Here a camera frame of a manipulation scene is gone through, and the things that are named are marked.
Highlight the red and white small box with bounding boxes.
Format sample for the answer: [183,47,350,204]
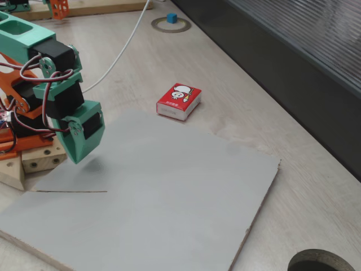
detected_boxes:
[156,82,202,122]

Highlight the wooden block with screws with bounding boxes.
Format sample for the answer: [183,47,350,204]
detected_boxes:
[21,142,68,174]

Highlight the wooden wedge piece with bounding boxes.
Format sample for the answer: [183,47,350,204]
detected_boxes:
[0,155,26,191]

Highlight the red motor controller board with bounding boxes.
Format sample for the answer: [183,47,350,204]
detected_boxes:
[0,108,14,132]

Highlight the grey flat board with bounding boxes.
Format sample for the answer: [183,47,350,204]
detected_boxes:
[0,108,282,271]

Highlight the long wooden plank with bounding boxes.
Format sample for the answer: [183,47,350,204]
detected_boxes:
[0,0,153,21]

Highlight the white cable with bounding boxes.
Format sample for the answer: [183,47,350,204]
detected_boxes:
[82,0,151,94]

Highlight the flat tape ring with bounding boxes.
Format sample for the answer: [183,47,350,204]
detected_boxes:
[151,16,192,34]

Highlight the round table cable hole grommet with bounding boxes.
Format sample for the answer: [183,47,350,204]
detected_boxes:
[287,248,356,271]

